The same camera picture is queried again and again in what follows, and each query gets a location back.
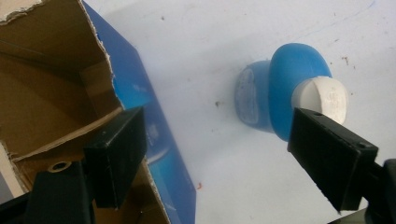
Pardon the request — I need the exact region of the blue cardboard box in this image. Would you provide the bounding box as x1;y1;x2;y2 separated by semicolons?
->
0;0;197;224

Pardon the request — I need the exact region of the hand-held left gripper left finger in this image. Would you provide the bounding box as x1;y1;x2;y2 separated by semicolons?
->
25;105;148;224

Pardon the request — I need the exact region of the blue bottle with white cap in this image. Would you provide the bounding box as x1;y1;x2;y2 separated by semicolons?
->
233;42;349;143

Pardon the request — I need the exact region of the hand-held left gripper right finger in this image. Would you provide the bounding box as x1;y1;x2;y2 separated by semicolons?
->
287;107;396;224

